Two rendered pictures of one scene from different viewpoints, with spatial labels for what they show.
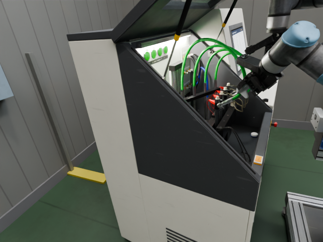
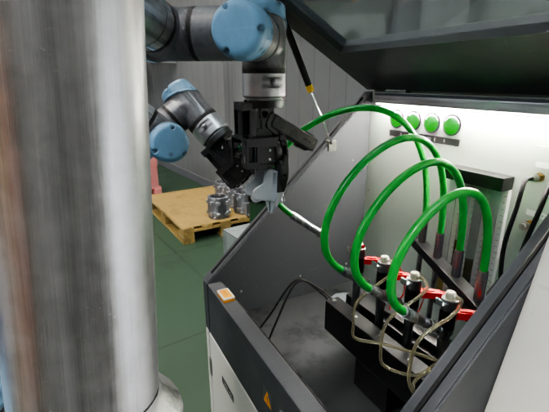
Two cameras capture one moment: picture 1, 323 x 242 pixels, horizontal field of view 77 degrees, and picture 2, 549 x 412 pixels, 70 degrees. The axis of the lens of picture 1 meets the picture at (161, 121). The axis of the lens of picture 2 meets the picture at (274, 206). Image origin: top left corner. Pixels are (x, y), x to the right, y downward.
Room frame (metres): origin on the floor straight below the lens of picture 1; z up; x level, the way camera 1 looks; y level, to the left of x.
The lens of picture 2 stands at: (1.23, -1.09, 1.48)
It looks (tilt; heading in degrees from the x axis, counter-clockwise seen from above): 18 degrees down; 120
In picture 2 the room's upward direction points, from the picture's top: straight up
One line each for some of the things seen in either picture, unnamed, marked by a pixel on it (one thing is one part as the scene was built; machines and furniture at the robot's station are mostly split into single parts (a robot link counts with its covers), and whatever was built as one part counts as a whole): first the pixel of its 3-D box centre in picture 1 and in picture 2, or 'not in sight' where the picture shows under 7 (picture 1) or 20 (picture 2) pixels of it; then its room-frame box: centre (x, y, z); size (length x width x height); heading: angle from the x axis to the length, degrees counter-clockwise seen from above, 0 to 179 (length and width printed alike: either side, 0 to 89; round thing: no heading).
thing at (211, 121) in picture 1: (221, 125); (388, 361); (1.09, -0.37, 0.91); 0.34 x 0.10 x 0.15; 148
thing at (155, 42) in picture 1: (168, 38); (458, 104); (1.13, -0.08, 1.43); 0.54 x 0.03 x 0.02; 148
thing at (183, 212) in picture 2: not in sight; (200, 201); (-1.59, 2.10, 0.19); 1.37 x 0.94 x 0.38; 155
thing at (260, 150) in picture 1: (261, 149); (265, 377); (0.86, -0.51, 0.87); 0.62 x 0.04 x 0.16; 148
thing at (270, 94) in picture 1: (260, 89); not in sight; (1.51, -0.80, 0.96); 0.70 x 0.22 x 0.03; 148
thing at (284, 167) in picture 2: not in sight; (278, 168); (0.88, -0.48, 1.33); 0.05 x 0.02 x 0.09; 148
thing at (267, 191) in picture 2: not in sight; (266, 193); (0.87, -0.50, 1.28); 0.06 x 0.03 x 0.09; 58
